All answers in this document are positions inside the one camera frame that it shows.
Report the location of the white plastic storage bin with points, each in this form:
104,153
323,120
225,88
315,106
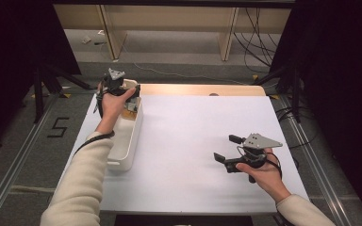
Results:
125,147

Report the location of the beige wooden shelf unit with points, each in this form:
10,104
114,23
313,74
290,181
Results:
169,19

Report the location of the light wooden table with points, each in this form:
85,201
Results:
185,89

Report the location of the person's right hand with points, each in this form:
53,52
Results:
268,177

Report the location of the dark round table grommet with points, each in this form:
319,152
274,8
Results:
214,94

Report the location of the small black floor item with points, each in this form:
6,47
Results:
100,43

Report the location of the black curtain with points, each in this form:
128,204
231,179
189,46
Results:
12,62
342,78

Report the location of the black metal stand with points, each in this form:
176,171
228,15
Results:
296,94
38,94

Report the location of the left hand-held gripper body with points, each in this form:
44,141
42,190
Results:
114,84

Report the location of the yellow tape marker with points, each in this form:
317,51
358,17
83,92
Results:
255,76
66,95
274,97

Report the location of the white table cover board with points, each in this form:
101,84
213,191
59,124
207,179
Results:
194,132

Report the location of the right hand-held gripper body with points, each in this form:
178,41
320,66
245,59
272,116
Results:
257,142

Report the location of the person's left hand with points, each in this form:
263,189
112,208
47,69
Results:
113,108

